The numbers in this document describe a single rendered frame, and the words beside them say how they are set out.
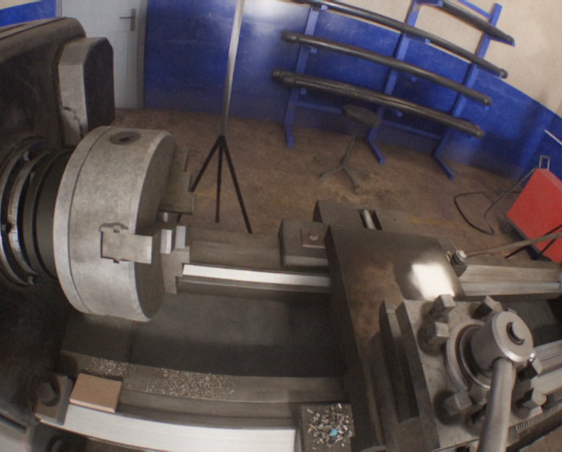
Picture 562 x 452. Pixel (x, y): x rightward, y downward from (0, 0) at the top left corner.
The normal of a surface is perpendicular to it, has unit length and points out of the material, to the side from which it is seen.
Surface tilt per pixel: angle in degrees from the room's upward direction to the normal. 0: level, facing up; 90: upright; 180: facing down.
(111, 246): 56
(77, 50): 42
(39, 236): 63
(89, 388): 19
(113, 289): 78
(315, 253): 0
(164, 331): 4
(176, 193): 27
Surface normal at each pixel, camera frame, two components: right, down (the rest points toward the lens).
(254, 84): 0.05, 0.68
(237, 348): 0.38, -0.66
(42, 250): 0.11, 0.46
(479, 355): -0.97, -0.07
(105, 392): 0.17, -0.91
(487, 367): -0.78, 0.28
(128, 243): 0.15, 0.16
